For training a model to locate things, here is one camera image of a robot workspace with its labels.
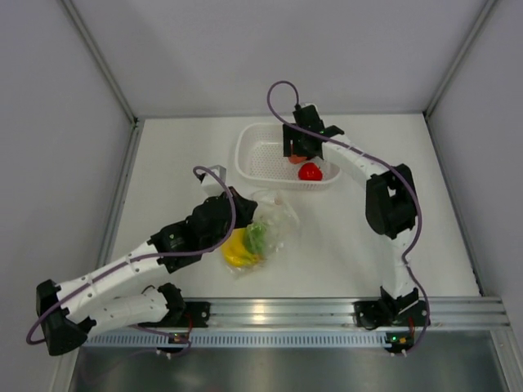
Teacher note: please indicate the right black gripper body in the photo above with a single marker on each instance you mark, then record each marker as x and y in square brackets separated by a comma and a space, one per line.
[298, 144]

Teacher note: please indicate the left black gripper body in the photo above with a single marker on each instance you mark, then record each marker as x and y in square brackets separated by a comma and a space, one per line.
[242, 219]

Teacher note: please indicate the orange fake fruit piece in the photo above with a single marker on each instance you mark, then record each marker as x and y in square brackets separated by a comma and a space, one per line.
[295, 159]

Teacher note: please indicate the green fake grapes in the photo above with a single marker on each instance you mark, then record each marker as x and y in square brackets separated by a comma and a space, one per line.
[255, 237]

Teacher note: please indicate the clear zip top bag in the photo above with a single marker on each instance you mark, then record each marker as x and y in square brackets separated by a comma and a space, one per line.
[282, 220]

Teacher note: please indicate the red fake tomato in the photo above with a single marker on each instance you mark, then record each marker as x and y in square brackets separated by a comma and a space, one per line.
[310, 172]

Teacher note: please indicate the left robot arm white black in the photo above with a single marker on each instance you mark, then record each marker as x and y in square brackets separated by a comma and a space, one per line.
[135, 288]

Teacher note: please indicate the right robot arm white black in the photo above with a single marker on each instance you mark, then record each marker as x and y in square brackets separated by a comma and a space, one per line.
[391, 209]

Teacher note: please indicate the yellow fake bananas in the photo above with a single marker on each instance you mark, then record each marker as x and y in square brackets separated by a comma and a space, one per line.
[236, 255]

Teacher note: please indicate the white perforated plastic basket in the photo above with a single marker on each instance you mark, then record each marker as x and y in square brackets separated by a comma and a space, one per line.
[259, 160]

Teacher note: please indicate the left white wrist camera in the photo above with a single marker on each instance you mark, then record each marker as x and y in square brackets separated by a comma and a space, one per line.
[212, 179]

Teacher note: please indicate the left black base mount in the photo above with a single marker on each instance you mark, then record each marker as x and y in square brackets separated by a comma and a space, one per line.
[195, 315]

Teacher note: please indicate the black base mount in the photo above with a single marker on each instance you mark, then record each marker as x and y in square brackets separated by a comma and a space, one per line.
[195, 315]
[374, 314]

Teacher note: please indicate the grey slotted cable duct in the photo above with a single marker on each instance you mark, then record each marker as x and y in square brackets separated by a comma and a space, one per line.
[222, 339]

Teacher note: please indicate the aluminium mounting rail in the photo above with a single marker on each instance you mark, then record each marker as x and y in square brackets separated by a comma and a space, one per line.
[452, 313]

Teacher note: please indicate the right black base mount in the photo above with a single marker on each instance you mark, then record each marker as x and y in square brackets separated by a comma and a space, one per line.
[374, 314]

